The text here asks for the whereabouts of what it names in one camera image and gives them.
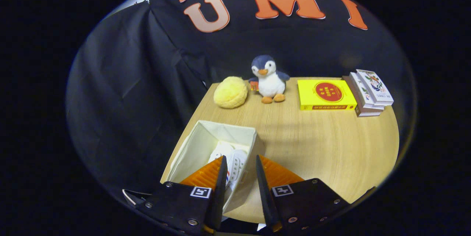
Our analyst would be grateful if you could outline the white canvas shoe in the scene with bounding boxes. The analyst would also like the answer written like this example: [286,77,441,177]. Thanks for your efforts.
[225,149,248,192]
[208,141,235,165]

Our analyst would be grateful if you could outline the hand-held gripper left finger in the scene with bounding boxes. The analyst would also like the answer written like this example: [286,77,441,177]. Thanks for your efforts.
[136,155,229,236]

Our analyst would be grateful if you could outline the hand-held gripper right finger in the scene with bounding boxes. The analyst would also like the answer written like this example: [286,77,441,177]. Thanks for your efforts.
[256,154,350,233]

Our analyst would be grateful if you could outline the white illustrated book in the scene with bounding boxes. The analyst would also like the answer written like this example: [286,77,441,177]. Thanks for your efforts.
[355,69,394,106]
[349,72,386,110]

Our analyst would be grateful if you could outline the yellow round plush toy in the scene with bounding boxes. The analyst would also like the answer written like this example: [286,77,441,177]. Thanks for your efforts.
[213,76,248,109]

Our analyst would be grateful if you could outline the beige fabric storage box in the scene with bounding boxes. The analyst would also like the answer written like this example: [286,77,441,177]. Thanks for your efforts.
[162,120,258,214]

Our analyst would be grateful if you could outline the penguin plush toy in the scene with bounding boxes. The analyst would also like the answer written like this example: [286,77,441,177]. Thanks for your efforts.
[248,54,290,104]

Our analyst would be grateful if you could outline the yellow book with red circle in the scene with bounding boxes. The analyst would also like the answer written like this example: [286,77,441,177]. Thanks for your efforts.
[297,79,358,111]

